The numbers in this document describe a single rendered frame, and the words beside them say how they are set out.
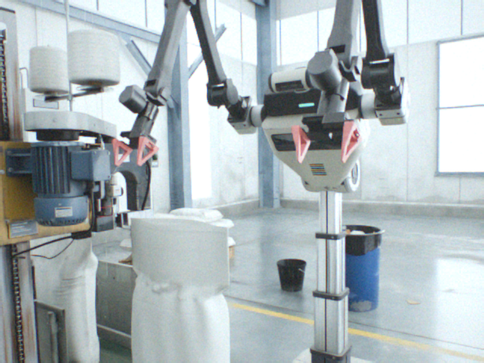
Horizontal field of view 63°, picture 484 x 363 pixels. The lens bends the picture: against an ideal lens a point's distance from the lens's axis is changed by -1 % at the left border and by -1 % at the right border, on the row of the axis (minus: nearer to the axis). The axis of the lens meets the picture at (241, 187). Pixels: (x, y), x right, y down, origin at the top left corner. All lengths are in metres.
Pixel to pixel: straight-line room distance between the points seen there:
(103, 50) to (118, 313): 1.41
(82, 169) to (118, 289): 1.12
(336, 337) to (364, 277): 1.66
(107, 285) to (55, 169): 1.16
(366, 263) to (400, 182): 5.95
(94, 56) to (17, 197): 0.50
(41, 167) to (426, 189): 8.43
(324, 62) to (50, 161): 0.81
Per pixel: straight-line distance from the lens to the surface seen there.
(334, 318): 1.79
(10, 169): 1.39
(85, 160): 1.22
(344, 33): 1.00
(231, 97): 1.55
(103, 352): 2.11
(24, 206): 1.42
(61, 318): 1.67
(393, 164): 9.25
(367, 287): 3.48
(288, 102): 1.55
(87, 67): 1.37
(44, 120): 1.25
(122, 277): 2.19
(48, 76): 1.59
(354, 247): 3.34
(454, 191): 9.09
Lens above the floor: 1.27
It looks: 4 degrees down
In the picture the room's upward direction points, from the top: 1 degrees counter-clockwise
